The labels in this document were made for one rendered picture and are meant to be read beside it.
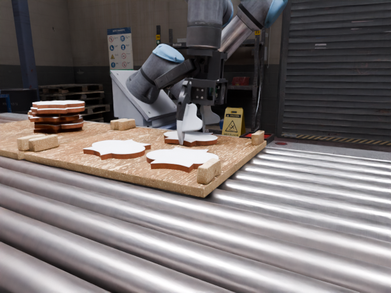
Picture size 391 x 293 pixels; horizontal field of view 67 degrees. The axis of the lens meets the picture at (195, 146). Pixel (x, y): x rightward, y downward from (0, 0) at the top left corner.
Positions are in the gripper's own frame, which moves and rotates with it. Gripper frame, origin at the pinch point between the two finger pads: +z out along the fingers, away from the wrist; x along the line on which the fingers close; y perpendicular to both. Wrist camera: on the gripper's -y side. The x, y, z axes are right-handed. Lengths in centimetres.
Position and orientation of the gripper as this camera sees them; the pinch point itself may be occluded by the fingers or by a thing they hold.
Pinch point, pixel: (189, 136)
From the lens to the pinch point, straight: 70.6
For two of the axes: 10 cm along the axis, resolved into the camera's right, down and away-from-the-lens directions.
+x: 4.6, -2.2, 8.6
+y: 8.8, 1.7, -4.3
